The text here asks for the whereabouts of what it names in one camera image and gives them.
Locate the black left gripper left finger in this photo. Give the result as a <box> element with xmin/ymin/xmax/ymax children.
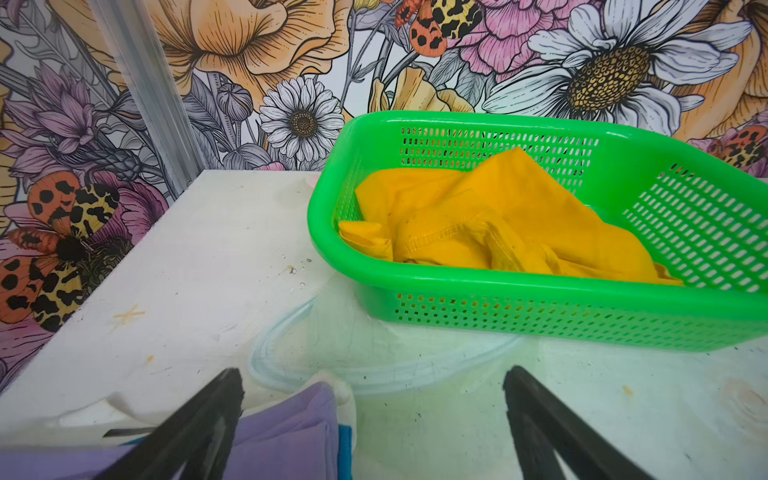
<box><xmin>97</xmin><ymin>368</ymin><xmax>244</xmax><ymax>479</ymax></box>

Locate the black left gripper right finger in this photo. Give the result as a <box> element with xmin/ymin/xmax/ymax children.
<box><xmin>503</xmin><ymin>366</ymin><xmax>650</xmax><ymax>479</ymax></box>

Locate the yellow t shirt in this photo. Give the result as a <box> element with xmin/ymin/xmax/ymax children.
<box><xmin>339</xmin><ymin>148</ymin><xmax>681</xmax><ymax>286</ymax></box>

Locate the folded purple t shirt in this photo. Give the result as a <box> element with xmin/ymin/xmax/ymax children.
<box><xmin>1</xmin><ymin>382</ymin><xmax>339</xmax><ymax>479</ymax></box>

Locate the green plastic basket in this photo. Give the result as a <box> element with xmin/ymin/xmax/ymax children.
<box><xmin>308</xmin><ymin>111</ymin><xmax>767</xmax><ymax>352</ymax></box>

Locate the left aluminium corner post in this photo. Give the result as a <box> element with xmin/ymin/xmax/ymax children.
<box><xmin>89</xmin><ymin>0</ymin><xmax>204</xmax><ymax>197</ymax></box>

